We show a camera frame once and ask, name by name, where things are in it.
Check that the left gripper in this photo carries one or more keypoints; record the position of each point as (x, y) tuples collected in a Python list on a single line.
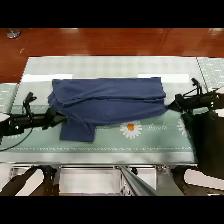
[(52, 117)]

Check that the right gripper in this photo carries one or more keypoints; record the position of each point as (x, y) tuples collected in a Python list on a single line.
[(180, 102)]

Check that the blue T-shirt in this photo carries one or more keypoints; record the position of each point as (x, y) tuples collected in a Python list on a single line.
[(106, 101)]

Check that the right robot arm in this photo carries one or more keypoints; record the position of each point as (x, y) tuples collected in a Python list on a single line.
[(208, 99)]

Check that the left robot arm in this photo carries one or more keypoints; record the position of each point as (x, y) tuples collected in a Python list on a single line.
[(20, 120)]

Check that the black garment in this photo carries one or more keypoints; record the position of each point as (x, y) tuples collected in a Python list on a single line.
[(207, 141)]

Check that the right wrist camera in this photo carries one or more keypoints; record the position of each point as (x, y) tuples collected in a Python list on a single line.
[(196, 87)]

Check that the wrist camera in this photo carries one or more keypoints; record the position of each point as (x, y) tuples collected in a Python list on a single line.
[(28, 101), (196, 87)]

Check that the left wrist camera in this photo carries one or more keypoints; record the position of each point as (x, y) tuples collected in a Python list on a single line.
[(28, 101)]

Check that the silver frame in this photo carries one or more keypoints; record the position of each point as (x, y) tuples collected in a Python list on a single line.
[(110, 178)]

